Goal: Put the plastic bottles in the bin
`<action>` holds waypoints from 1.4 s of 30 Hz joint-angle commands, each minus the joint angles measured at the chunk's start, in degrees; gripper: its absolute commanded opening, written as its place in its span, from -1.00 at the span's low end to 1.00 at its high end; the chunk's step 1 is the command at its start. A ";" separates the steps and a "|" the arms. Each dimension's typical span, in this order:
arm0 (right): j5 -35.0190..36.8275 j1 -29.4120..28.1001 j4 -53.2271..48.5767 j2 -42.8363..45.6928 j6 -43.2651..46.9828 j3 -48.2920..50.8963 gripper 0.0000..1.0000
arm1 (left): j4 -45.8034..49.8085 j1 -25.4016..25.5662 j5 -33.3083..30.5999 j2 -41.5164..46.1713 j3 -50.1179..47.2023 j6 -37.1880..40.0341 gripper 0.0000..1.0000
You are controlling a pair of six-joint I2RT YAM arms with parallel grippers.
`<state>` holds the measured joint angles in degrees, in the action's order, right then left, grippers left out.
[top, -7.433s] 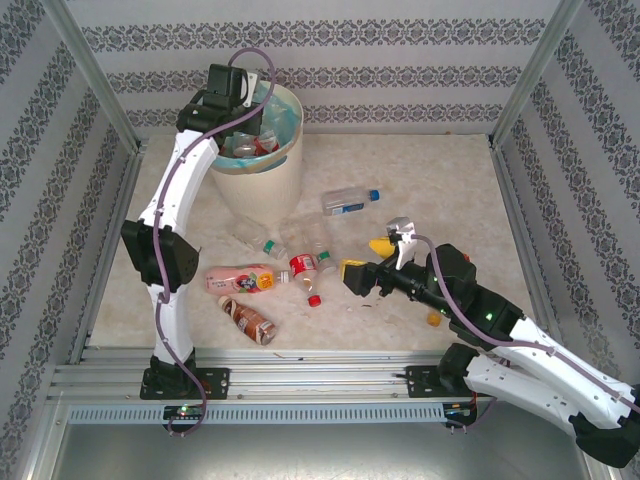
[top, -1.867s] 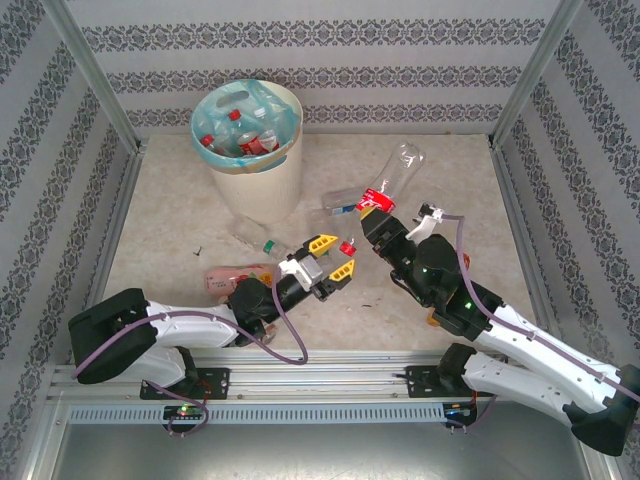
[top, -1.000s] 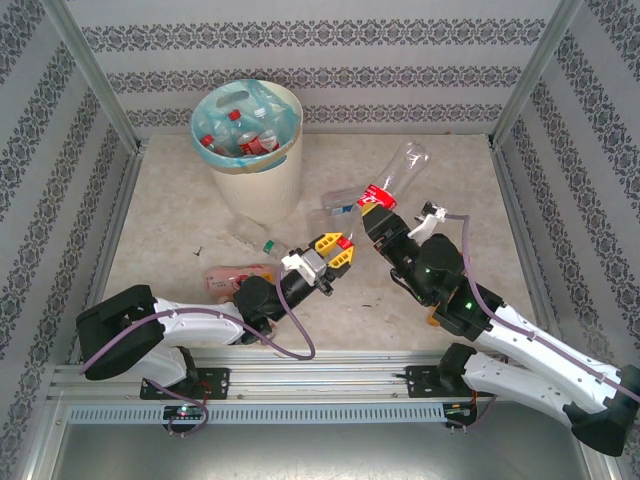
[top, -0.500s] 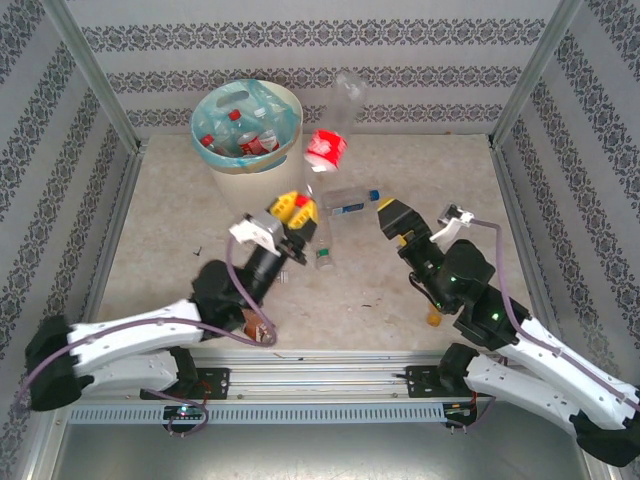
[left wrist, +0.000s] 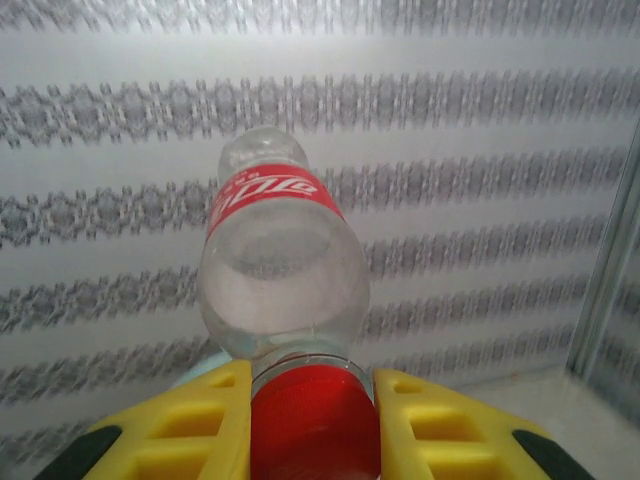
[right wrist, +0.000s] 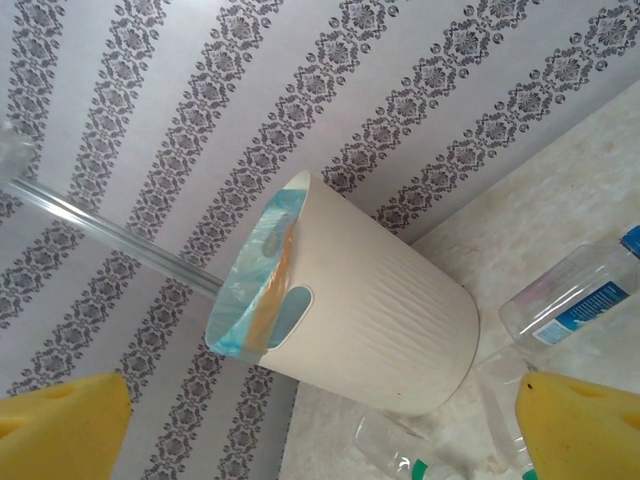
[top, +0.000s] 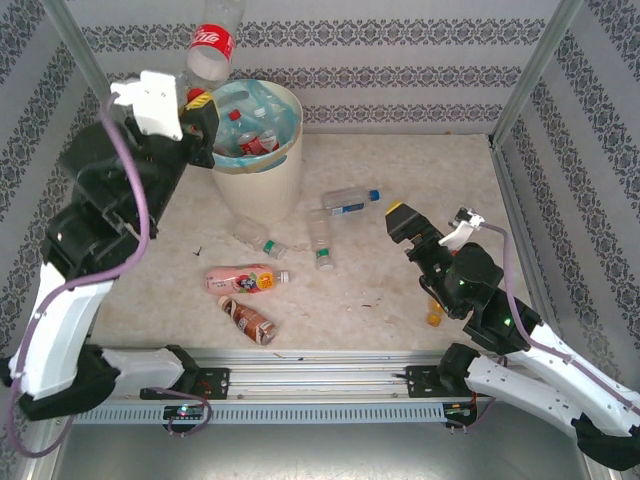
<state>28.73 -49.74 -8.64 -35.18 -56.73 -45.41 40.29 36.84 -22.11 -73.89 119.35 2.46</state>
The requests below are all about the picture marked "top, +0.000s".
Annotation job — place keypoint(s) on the clear Coca-Cola bottle red cap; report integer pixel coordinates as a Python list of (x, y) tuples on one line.
[(250, 145)]

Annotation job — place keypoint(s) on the small orange bottle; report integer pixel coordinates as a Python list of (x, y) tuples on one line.
[(434, 317)]

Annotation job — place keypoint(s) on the clear bottle blue cap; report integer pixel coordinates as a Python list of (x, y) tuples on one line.
[(345, 200)]

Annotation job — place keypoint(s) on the clear bottle white-red label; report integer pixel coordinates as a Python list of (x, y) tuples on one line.
[(271, 142)]

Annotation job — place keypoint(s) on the clear bottle red barcode label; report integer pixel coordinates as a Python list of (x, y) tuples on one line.
[(212, 42)]

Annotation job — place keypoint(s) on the pink drink bottle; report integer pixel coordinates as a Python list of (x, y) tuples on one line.
[(235, 280)]

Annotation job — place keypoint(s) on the brown drink bottle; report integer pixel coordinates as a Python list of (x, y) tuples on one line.
[(247, 320)]

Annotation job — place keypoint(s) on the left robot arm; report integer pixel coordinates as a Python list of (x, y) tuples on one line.
[(65, 325)]

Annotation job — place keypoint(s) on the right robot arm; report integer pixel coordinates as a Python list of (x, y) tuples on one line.
[(525, 390)]

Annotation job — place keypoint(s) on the cream plastic bin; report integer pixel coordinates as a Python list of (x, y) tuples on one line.
[(260, 190)]

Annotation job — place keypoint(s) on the blue-green plastic bin liner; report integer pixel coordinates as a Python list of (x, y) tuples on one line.
[(285, 120)]

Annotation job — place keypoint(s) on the small controller board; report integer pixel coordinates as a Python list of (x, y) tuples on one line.
[(460, 410), (185, 411)]

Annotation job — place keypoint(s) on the grey metal sheet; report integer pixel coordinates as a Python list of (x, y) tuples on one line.
[(320, 455)]

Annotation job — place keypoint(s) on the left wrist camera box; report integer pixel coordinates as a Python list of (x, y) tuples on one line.
[(155, 107)]

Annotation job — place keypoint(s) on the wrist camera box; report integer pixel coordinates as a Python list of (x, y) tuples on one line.
[(467, 220), (155, 107)]

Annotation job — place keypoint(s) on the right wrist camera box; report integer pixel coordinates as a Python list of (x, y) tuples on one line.
[(467, 220)]

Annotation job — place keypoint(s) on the aluminium side rail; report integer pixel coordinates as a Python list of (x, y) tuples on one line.
[(512, 200)]

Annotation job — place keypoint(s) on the aluminium frame post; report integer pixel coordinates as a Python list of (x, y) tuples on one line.
[(537, 75), (75, 45)]

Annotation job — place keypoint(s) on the aluminium mounting rail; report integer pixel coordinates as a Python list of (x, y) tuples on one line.
[(320, 375)]

